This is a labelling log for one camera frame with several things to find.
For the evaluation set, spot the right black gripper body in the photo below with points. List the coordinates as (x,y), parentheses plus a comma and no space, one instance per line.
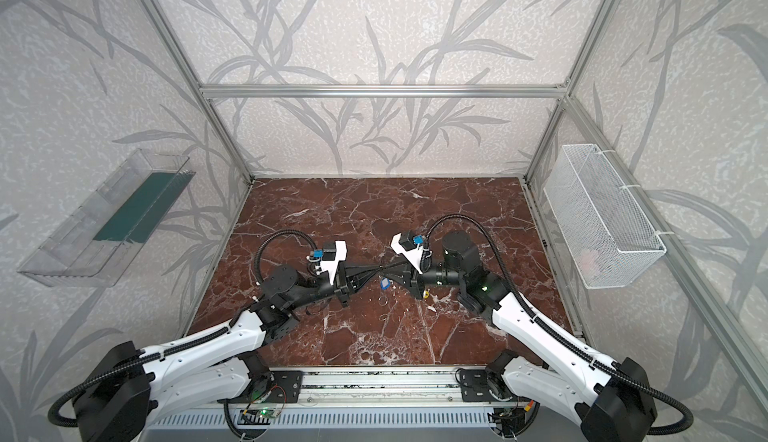
(414,277)

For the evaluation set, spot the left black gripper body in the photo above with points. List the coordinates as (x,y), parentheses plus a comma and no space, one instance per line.
(343,279)

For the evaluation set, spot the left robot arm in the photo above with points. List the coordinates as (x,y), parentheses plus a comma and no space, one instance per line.
(131,388)

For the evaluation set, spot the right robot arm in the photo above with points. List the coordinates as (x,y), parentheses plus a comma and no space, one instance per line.
(620,412)

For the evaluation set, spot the small circuit board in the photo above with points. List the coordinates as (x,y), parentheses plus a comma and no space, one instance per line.
(259,416)

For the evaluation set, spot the pink object in basket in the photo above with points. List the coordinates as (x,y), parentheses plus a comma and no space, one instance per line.
(588,261)

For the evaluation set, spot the green felt pad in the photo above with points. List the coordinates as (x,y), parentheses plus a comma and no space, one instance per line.
(140,215)

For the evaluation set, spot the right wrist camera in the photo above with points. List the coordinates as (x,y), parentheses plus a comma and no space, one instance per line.
(412,247)

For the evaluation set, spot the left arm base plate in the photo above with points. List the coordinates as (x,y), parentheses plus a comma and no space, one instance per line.
(282,386)

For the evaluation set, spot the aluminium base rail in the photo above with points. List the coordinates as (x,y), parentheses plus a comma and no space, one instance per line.
(372,388)

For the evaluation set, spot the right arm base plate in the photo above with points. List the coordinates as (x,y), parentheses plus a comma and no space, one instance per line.
(473,385)

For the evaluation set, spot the white wire mesh basket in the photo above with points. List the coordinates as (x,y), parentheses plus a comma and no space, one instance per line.
(595,209)

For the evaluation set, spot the clear plastic wall bin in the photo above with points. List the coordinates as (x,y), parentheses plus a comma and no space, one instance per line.
(96,244)

